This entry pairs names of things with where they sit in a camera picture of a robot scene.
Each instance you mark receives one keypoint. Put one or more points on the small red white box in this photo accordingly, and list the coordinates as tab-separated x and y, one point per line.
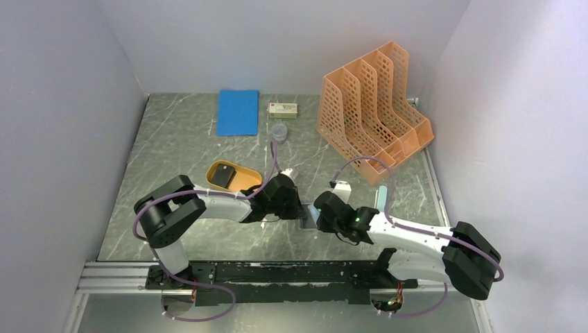
282	110

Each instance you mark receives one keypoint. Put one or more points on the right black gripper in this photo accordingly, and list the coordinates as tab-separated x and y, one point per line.
324	226

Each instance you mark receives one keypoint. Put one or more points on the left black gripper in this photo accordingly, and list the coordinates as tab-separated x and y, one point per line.
296	210

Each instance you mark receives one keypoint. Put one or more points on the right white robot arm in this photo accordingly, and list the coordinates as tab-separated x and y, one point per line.
460	256

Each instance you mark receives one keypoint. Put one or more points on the small clear plastic cup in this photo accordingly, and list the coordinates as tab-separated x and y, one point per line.
279	132

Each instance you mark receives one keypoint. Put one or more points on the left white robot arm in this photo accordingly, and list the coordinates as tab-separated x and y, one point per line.
167	212

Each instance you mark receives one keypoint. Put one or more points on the orange oval tray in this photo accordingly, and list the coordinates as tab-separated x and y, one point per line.
244	178

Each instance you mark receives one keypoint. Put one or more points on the grey card holder wallet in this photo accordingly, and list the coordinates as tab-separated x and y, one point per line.
309	222

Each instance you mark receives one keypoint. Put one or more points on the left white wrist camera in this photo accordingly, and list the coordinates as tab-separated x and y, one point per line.
292	173

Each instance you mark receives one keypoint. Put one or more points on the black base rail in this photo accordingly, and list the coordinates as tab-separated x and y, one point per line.
265	282

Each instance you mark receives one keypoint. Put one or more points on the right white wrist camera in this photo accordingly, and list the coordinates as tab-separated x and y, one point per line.
341	189

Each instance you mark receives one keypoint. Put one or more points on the orange mesh file organizer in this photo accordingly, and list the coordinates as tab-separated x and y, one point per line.
365	115

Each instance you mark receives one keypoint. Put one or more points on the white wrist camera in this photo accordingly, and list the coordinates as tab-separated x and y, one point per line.
292	173
341	189

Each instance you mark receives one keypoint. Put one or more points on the blue notebook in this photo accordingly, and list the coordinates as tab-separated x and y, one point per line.
238	113

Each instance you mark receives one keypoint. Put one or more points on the black card in tray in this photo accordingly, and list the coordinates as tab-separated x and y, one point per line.
223	175

